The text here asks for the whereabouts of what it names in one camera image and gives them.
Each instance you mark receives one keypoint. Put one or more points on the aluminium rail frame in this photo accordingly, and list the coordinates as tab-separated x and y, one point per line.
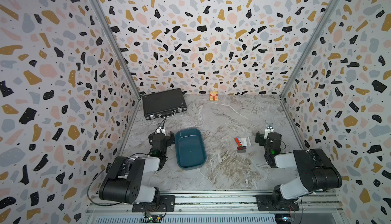
222	207

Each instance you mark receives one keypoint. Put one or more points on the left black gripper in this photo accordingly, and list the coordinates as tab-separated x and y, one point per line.
160	135

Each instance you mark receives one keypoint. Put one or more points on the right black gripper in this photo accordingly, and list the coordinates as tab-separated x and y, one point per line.
268	137

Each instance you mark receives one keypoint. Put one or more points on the dark brown usb flash drive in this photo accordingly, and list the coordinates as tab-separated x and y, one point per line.
241	149

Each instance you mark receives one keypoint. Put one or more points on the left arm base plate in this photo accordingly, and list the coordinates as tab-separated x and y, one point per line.
163	203

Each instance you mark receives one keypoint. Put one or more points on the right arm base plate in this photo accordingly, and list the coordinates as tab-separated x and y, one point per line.
267	202

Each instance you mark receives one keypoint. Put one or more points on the white usb flash drive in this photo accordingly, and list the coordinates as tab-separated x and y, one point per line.
243	141

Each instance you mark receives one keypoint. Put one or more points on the small red yellow box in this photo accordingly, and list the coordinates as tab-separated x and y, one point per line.
213	96

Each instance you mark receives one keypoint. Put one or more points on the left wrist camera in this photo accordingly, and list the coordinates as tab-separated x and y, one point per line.
160	129

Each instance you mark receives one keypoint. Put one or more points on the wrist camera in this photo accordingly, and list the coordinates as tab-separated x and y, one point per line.
160	129
268	129

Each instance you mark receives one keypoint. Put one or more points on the teal plastic storage box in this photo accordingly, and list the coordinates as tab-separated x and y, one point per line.
190	149

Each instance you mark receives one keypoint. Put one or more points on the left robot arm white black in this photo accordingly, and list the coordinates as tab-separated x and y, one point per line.
123	182

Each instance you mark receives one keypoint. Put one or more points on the black briefcase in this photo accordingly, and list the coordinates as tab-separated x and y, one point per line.
163	104

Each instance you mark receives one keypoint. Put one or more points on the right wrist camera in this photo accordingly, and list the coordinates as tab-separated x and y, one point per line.
268	129

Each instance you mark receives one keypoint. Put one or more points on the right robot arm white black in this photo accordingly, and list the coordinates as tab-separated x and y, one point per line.
315	170

